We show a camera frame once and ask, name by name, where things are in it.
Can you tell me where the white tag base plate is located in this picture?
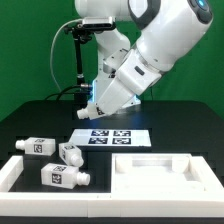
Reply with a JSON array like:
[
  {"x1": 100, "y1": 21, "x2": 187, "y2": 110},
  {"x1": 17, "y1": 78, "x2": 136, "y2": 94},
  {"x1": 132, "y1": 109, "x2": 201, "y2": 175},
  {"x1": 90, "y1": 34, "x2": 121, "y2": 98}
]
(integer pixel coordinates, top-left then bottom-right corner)
[{"x1": 69, "y1": 129, "x2": 151, "y2": 147}]

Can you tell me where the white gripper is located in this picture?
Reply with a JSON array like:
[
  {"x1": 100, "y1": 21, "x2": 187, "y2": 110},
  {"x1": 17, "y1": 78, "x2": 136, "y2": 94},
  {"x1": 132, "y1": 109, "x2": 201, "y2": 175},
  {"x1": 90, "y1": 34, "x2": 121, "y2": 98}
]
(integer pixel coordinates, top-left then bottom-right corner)
[{"x1": 96, "y1": 49, "x2": 162, "y2": 115}]

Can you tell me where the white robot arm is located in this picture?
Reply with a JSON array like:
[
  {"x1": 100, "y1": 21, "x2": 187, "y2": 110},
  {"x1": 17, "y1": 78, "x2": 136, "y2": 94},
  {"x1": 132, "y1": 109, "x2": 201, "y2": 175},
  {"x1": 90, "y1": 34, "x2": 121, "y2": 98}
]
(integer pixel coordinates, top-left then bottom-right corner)
[{"x1": 74, "y1": 0, "x2": 213, "y2": 119}]

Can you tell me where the grey camera cable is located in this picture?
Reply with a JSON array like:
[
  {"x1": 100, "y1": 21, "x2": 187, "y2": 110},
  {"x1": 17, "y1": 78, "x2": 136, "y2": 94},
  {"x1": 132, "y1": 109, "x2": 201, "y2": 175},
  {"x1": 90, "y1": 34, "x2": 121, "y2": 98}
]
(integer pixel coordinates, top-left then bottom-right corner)
[{"x1": 49, "y1": 18, "x2": 84, "y2": 94}]

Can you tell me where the black camera on stand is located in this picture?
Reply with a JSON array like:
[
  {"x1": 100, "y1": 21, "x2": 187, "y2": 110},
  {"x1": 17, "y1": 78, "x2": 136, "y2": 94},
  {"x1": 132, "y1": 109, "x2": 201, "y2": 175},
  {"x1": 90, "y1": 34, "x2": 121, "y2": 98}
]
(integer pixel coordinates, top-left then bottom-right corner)
[{"x1": 64, "y1": 25, "x2": 92, "y2": 104}]

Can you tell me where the white square tabletop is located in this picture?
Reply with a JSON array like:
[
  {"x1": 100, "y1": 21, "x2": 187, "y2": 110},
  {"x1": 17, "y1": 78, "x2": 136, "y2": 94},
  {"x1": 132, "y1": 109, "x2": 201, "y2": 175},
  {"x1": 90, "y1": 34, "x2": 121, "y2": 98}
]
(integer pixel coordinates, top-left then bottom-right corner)
[{"x1": 111, "y1": 153, "x2": 224, "y2": 196}]

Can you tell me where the white U-shaped obstacle fence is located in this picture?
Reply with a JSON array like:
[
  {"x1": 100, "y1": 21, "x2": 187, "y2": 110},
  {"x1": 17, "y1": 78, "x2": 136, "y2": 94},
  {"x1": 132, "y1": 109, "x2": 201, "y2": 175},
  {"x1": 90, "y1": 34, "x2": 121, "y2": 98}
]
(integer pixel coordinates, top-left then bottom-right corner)
[{"x1": 0, "y1": 156, "x2": 224, "y2": 218}]

